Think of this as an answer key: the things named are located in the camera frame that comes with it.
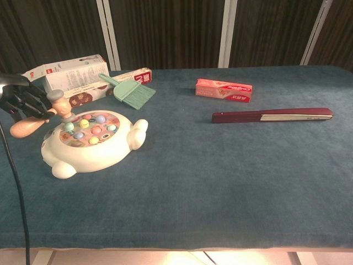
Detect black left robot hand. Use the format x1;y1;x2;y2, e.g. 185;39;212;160
0;73;58;122

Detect wooden toy mallet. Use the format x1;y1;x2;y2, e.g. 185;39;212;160
10;89;76;138

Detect fish-shaped toy game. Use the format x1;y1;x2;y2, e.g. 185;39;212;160
40;110;149;179

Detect green hand brush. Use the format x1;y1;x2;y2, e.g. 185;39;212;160
98;73;157;110

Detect white carton box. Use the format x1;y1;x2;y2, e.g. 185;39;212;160
20;54;110;94

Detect long food wrap box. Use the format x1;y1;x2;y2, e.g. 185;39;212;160
63;67;153;109

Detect blue table cloth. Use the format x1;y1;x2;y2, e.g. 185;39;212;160
0;65;353;251

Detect pink toothpaste box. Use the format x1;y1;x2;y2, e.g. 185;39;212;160
195;78;254;104

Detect red folding fan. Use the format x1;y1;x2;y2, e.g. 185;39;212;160
211;107;334;124

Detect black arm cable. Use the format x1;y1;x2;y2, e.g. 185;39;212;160
0;125;30;265

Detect white partition frame post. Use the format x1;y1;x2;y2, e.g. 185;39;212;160
217;0;238;68
299;0;334;66
96;0;121;71

